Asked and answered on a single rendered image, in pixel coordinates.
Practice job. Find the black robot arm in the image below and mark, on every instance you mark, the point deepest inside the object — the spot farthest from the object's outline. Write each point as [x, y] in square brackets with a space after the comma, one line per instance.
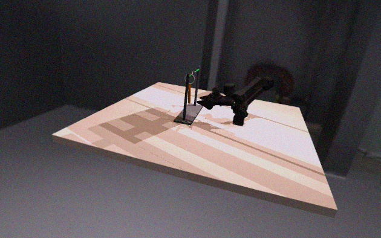
[244, 97]

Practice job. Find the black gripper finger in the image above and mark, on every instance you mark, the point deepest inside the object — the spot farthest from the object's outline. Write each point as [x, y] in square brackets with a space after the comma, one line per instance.
[205, 97]
[203, 103]

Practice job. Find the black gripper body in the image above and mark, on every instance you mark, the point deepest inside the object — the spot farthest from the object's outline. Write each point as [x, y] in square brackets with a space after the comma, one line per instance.
[214, 101]

